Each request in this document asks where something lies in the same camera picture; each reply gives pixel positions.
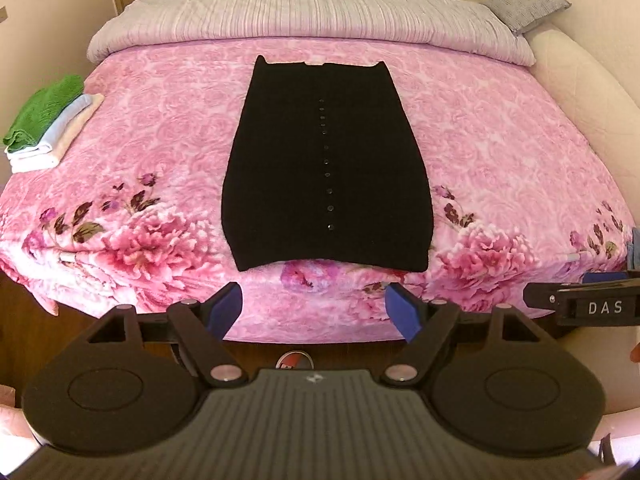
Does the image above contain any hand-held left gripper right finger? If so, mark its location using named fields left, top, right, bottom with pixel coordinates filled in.
left=382, top=282, right=539, bottom=386

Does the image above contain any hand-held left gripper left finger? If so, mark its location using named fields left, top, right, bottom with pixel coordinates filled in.
left=88, top=282, right=249, bottom=387

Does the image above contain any black knit sweater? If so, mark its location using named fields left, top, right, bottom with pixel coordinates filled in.
left=221, top=55, right=434, bottom=272

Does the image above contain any red round object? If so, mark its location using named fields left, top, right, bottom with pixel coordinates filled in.
left=274, top=349, right=315, bottom=372

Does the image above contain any pink floral blanket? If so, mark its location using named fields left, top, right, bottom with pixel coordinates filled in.
left=0, top=35, right=636, bottom=348

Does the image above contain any beige folded cloth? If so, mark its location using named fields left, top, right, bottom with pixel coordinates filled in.
left=52, top=92, right=106, bottom=161

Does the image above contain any white folded cloth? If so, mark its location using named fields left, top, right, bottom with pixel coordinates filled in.
left=6, top=142, right=61, bottom=175

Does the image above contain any light blue folded cloth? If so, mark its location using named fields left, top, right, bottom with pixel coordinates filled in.
left=37, top=93, right=95, bottom=147

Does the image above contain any green folded towel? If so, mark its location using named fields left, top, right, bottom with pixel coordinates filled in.
left=2, top=74, right=86, bottom=153

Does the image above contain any grey textured pillow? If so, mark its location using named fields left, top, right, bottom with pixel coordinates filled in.
left=482, top=0, right=573, bottom=36

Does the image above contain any grey ribbed quilt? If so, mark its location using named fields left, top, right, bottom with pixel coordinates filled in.
left=86, top=0, right=537, bottom=67

